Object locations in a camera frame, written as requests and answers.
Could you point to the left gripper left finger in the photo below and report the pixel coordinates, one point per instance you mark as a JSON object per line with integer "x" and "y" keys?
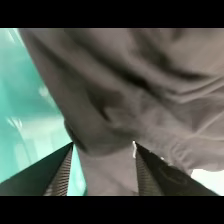
{"x": 43, "y": 178}

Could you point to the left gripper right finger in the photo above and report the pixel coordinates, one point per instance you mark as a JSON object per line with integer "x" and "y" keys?
{"x": 160, "y": 180}

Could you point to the grey garment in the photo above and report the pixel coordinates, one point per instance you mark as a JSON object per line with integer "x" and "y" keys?
{"x": 133, "y": 90}

